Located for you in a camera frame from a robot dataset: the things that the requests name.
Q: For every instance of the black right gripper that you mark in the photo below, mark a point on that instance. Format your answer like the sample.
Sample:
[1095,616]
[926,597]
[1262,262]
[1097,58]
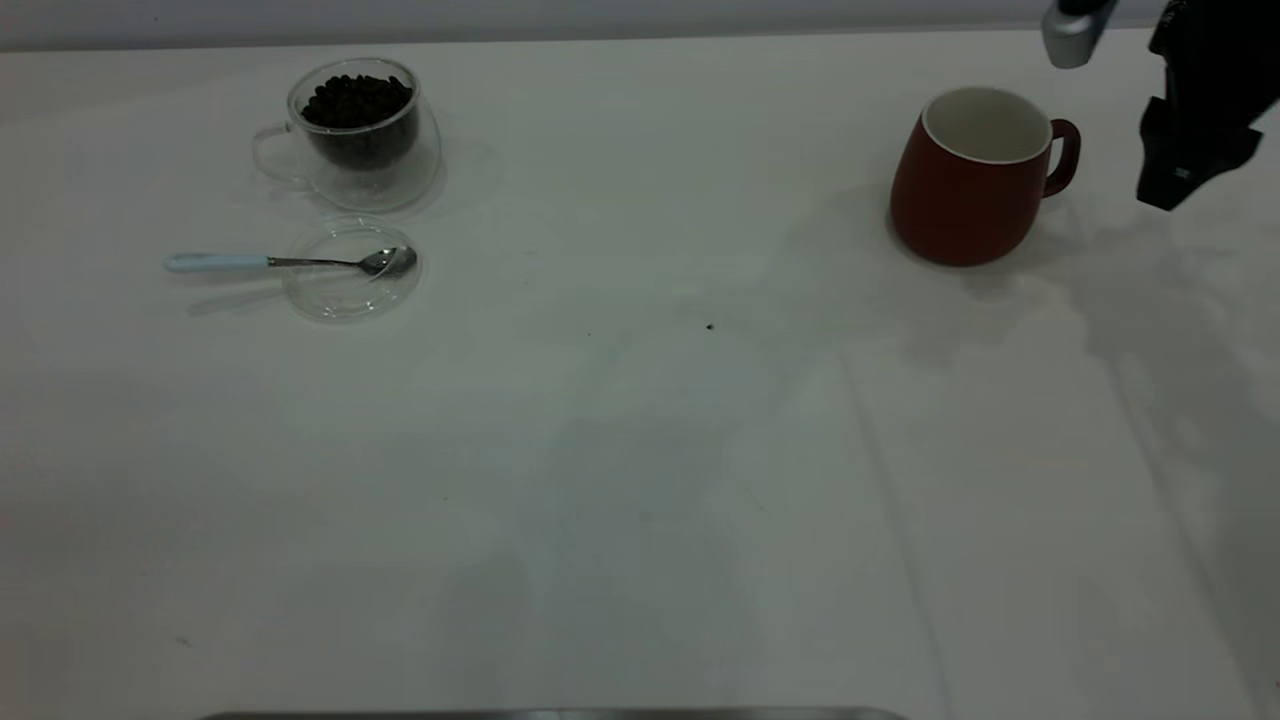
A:
[1220,60]

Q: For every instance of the red ceramic mug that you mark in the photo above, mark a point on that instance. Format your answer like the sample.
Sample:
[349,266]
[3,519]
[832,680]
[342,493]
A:
[950,210]

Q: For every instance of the clear glass saucer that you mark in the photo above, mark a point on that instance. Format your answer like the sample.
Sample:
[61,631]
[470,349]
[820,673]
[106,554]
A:
[340,297]

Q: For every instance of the dark coffee beans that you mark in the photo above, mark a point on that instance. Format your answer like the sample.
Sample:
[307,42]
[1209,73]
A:
[355,105]

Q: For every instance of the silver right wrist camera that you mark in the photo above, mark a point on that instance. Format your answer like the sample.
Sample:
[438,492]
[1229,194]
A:
[1075,35]

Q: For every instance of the clear double-wall glass cup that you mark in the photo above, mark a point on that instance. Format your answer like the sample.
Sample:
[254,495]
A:
[400,185]

